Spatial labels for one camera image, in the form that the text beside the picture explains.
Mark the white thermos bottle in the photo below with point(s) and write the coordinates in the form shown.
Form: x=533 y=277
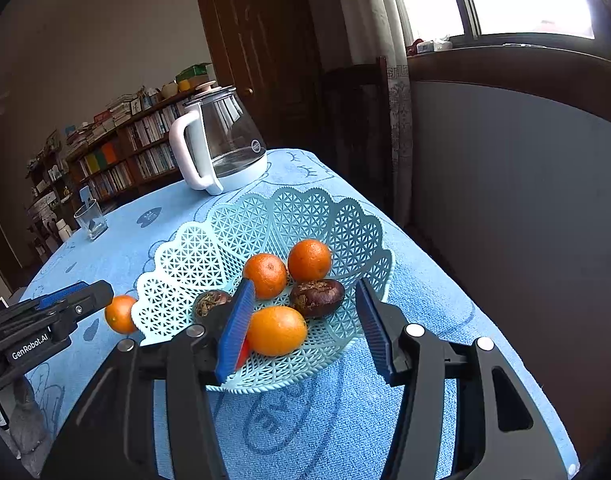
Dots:
x=64 y=230

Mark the red tomato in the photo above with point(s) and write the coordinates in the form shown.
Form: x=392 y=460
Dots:
x=244 y=355

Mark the glass kettle white handle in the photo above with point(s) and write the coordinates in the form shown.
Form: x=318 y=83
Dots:
x=216 y=143

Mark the wooden bookshelf with books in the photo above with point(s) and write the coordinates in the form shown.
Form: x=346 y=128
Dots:
x=135 y=158

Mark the dark open shelf unit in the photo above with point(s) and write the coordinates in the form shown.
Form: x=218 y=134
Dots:
x=52 y=200

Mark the large orange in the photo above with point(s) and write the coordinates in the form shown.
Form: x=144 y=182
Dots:
x=118 y=315

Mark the window with dark frame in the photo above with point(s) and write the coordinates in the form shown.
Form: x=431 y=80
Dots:
x=495 y=0

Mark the clear drinking glass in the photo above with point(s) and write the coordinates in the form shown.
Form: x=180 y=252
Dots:
x=91 y=220

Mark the dark mangosteen in basket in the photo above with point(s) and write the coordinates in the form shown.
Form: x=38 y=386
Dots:
x=317 y=299

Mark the small orange in basket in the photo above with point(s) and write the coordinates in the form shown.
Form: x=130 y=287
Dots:
x=309 y=260
x=268 y=273

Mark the dark wooden door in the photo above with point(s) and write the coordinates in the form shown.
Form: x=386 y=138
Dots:
x=268 y=51

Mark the blue terry tablecloth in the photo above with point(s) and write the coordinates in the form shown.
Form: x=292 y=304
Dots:
x=323 y=412

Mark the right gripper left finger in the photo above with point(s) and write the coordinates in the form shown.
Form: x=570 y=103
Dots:
x=109 y=433

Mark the teal lattice fruit basket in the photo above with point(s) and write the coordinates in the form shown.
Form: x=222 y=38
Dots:
x=276 y=242

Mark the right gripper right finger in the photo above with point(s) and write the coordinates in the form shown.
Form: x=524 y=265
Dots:
x=500 y=433

